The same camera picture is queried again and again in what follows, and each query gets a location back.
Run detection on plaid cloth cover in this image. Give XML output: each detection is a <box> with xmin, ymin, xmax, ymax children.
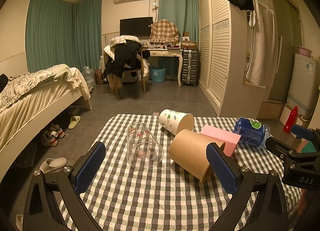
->
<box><xmin>149</xmin><ymin>19</ymin><xmax>180</xmax><ymax>45</ymax></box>

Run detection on brown paper cup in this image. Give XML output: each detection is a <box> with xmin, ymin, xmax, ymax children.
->
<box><xmin>169</xmin><ymin>129</ymin><xmax>225</xmax><ymax>183</ymax></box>

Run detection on beige slipper near table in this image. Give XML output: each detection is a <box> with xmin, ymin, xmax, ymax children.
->
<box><xmin>40</xmin><ymin>158</ymin><xmax>67</xmax><ymax>174</ymax></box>

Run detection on blue plastic bottle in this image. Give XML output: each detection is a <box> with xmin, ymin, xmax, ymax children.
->
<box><xmin>233</xmin><ymin>117</ymin><xmax>271</xmax><ymax>148</ymax></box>

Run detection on white dressing desk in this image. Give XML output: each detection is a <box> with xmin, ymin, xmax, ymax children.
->
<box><xmin>147</xmin><ymin>48</ymin><xmax>183</xmax><ymax>87</ymax></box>

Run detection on clear glass cup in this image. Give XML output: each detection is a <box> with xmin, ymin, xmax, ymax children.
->
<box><xmin>126</xmin><ymin>122</ymin><xmax>164</xmax><ymax>171</ymax></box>

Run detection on silver black suitcase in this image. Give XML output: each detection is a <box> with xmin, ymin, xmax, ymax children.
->
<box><xmin>181</xmin><ymin>49</ymin><xmax>199</xmax><ymax>87</ymax></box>

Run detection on green curtain left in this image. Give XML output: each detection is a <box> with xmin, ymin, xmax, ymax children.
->
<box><xmin>25</xmin><ymin>0</ymin><xmax>102</xmax><ymax>72</ymax></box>

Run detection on checkered tablecloth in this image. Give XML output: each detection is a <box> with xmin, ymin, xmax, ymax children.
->
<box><xmin>58</xmin><ymin>113</ymin><xmax>302</xmax><ymax>231</ymax></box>

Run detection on bed with beige sheets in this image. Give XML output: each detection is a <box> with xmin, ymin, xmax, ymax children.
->
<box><xmin>1</xmin><ymin>64</ymin><xmax>92</xmax><ymax>177</ymax></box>

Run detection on black television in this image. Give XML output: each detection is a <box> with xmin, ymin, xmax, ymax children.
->
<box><xmin>120</xmin><ymin>17</ymin><xmax>153</xmax><ymax>36</ymax></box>

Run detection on pink plastic stool green seat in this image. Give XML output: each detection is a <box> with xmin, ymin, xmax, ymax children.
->
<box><xmin>297</xmin><ymin>140</ymin><xmax>317</xmax><ymax>153</ymax></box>

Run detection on sneaker pair under bed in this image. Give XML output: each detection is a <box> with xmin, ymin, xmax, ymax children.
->
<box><xmin>40</xmin><ymin>123</ymin><xmax>65</xmax><ymax>147</ymax></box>

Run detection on pink sponge block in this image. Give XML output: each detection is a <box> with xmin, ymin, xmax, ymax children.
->
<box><xmin>200</xmin><ymin>125</ymin><xmax>241</xmax><ymax>157</ymax></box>

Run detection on hanging white towel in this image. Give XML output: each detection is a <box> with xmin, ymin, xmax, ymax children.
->
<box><xmin>245</xmin><ymin>0</ymin><xmax>278</xmax><ymax>87</ymax></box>

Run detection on white small fridge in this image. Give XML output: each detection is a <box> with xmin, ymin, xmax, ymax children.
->
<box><xmin>287</xmin><ymin>54</ymin><xmax>319</xmax><ymax>120</ymax></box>

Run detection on large water jug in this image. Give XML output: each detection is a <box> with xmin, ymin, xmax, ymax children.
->
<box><xmin>82</xmin><ymin>66</ymin><xmax>96</xmax><ymax>88</ymax></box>

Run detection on green slipper under bed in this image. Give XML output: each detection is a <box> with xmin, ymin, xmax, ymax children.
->
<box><xmin>68</xmin><ymin>115</ymin><xmax>81</xmax><ymax>130</ymax></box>

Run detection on wooden chair with clothes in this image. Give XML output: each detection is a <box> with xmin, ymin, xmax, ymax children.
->
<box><xmin>103</xmin><ymin>35</ymin><xmax>150</xmax><ymax>94</ymax></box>

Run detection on blue laundry basket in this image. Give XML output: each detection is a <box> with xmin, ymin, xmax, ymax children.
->
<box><xmin>150</xmin><ymin>67</ymin><xmax>166</xmax><ymax>83</ymax></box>

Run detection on white louvered wardrobe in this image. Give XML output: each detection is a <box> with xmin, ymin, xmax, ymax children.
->
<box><xmin>198</xmin><ymin>0</ymin><xmax>265</xmax><ymax>119</ymax></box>

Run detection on green curtain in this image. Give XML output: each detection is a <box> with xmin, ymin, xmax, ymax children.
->
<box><xmin>158</xmin><ymin>0</ymin><xmax>199</xmax><ymax>42</ymax></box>
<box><xmin>25</xmin><ymin>0</ymin><xmax>102</xmax><ymax>72</ymax></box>

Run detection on green curtain right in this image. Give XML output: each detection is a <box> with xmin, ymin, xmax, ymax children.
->
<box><xmin>158</xmin><ymin>0</ymin><xmax>199</xmax><ymax>42</ymax></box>

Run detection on red thermos bottle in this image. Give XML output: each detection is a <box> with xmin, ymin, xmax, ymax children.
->
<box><xmin>283</xmin><ymin>106</ymin><xmax>298</xmax><ymax>133</ymax></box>

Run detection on pink basin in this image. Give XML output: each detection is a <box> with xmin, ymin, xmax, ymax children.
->
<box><xmin>297</xmin><ymin>46</ymin><xmax>312</xmax><ymax>58</ymax></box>

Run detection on white floral paper cup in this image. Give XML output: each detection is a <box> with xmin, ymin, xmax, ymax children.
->
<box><xmin>159</xmin><ymin>109</ymin><xmax>194</xmax><ymax>135</ymax></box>

